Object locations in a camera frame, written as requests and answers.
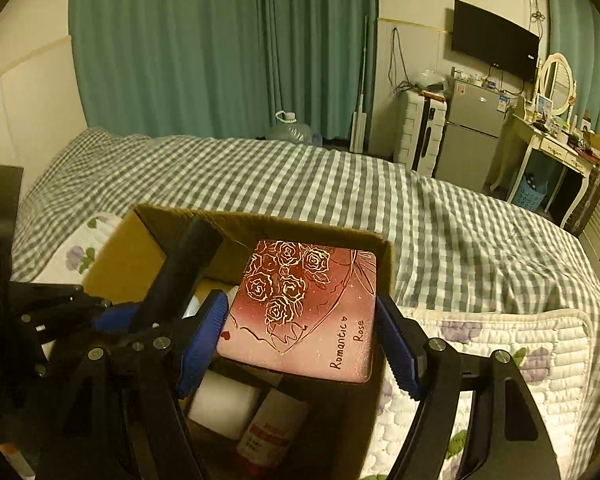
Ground dark suitcase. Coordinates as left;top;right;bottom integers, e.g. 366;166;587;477
565;162;600;238

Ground narrow teal curtain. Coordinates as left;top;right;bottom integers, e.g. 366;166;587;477
540;0;600;121

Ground clear water jug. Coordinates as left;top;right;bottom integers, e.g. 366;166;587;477
267;110;313;145

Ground silver mini fridge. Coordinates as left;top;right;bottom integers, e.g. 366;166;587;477
432;74;513;193

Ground white tube with red cap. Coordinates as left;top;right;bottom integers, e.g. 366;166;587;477
236;387;311;472

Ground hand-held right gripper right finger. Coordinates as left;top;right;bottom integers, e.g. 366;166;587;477
376;294;558;480

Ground white handheld device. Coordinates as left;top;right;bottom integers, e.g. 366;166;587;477
187;375;261;438

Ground blue basket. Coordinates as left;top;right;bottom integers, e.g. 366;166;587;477
510;172;548;211

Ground white mop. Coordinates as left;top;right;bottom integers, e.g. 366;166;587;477
349;16;370;153

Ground white suitcase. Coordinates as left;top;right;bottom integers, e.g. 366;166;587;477
395;91;448;173

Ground brown cardboard box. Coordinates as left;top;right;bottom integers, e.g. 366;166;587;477
82;203;398;480

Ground black wall cables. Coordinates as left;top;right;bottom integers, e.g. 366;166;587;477
387;27;417;97

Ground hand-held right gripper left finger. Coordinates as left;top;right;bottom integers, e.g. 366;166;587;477
32;291;229;480

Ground pink rose print tin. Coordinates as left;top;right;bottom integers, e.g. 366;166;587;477
215;240;379;386

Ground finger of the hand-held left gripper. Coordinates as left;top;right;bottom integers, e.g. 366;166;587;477
129;216;224;333
9;282;142;378

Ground white dressing table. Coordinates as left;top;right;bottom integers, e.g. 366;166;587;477
485;110;600;231

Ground wide teal curtain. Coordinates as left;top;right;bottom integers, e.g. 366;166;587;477
69;0;271;141

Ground white oval vanity mirror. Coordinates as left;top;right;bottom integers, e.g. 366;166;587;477
535;52;578;116

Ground black wall television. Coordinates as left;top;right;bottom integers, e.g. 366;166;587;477
451;0;540;83

